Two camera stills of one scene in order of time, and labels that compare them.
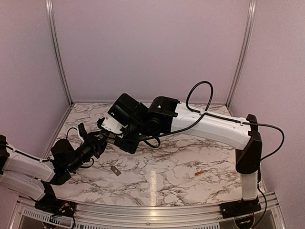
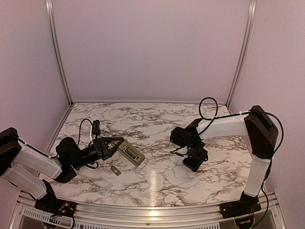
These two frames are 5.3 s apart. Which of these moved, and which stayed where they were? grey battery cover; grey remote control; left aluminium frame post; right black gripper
Moved: right black gripper; grey remote control
Stayed: grey battery cover; left aluminium frame post
